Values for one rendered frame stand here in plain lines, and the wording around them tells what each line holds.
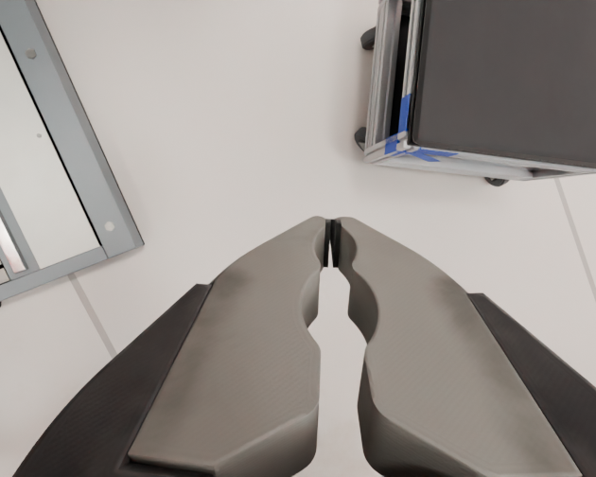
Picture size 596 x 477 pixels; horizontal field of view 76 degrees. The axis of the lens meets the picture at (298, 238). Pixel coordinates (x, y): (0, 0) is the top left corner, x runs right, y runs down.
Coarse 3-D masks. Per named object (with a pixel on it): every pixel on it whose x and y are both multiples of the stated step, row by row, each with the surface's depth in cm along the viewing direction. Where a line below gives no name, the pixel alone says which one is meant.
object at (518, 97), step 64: (384, 0) 78; (448, 0) 59; (512, 0) 61; (576, 0) 63; (384, 64) 77; (448, 64) 60; (512, 64) 61; (576, 64) 63; (384, 128) 78; (448, 128) 60; (512, 128) 62; (576, 128) 64
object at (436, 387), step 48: (336, 240) 11; (384, 240) 10; (384, 288) 8; (432, 288) 8; (384, 336) 7; (432, 336) 7; (480, 336) 7; (384, 384) 6; (432, 384) 6; (480, 384) 6; (384, 432) 6; (432, 432) 6; (480, 432) 6; (528, 432) 6
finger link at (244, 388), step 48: (288, 240) 10; (240, 288) 8; (288, 288) 8; (192, 336) 7; (240, 336) 7; (288, 336) 7; (192, 384) 6; (240, 384) 6; (288, 384) 6; (144, 432) 6; (192, 432) 6; (240, 432) 6; (288, 432) 6
